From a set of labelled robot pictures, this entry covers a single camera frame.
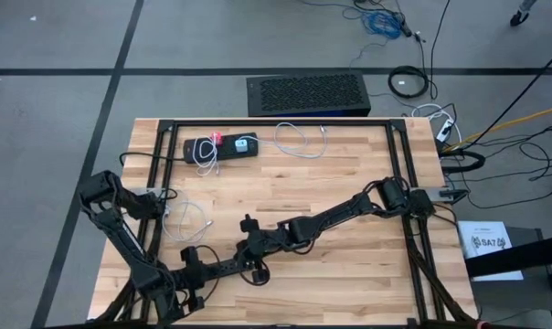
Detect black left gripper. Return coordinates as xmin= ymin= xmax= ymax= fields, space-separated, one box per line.
xmin=168 ymin=262 xmax=220 ymax=314

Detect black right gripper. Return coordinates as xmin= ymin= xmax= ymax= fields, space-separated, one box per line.
xmin=233 ymin=228 xmax=295 ymax=285

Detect white USB cable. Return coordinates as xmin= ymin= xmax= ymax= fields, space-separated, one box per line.
xmin=160 ymin=199 xmax=215 ymax=244
xmin=247 ymin=122 xmax=328 ymax=160
xmin=191 ymin=135 xmax=221 ymax=178

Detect black computer case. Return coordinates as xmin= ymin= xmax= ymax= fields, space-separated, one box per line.
xmin=245 ymin=69 xmax=372 ymax=119

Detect white floor power strip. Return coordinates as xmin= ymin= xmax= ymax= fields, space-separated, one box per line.
xmin=435 ymin=117 xmax=456 ymax=143

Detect white printed paper sheet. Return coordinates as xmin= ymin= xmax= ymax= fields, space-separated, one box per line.
xmin=456 ymin=219 xmax=525 ymax=281

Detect black beam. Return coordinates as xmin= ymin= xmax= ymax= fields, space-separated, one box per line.
xmin=464 ymin=231 xmax=552 ymax=280

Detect grey side table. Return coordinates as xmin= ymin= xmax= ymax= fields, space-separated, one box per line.
xmin=467 ymin=225 xmax=552 ymax=321

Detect grey leg with black caster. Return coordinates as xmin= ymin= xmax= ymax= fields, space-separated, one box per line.
xmin=508 ymin=0 xmax=538 ymax=27

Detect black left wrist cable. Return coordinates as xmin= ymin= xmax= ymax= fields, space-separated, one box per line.
xmin=195 ymin=244 xmax=222 ymax=290

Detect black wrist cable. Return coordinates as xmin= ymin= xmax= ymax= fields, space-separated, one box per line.
xmin=195 ymin=244 xmax=222 ymax=290
xmin=238 ymin=260 xmax=272 ymax=288

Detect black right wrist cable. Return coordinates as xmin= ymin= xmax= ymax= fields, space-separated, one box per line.
xmin=238 ymin=260 xmax=272 ymax=288

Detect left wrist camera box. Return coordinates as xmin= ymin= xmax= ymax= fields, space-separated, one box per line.
xmin=180 ymin=245 xmax=202 ymax=266

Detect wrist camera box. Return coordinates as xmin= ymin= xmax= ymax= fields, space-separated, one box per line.
xmin=180 ymin=245 xmax=202 ymax=266
xmin=239 ymin=214 xmax=260 ymax=235

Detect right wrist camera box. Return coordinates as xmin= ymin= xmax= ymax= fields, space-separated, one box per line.
xmin=239 ymin=214 xmax=260 ymax=235

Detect black power strip cord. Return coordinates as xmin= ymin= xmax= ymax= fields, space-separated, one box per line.
xmin=119 ymin=150 xmax=186 ymax=168

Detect black table frame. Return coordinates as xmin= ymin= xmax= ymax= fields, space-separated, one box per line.
xmin=95 ymin=117 xmax=481 ymax=329

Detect black floor cable coil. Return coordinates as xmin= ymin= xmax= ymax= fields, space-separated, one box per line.
xmin=387 ymin=64 xmax=430 ymax=100

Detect white floor cable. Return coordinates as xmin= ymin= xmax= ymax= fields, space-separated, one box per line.
xmin=409 ymin=102 xmax=463 ymax=146

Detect thick black cable loop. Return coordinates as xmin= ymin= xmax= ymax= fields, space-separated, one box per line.
xmin=439 ymin=148 xmax=487 ymax=175

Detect blue floor cable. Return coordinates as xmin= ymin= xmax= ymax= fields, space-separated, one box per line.
xmin=298 ymin=0 xmax=404 ymax=68

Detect thin black floor cable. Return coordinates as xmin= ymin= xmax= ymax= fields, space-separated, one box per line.
xmin=428 ymin=0 xmax=452 ymax=101

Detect yellow floor cable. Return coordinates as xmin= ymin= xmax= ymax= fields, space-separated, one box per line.
xmin=441 ymin=103 xmax=552 ymax=153

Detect straight black floor cable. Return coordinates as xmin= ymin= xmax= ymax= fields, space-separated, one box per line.
xmin=444 ymin=41 xmax=552 ymax=153

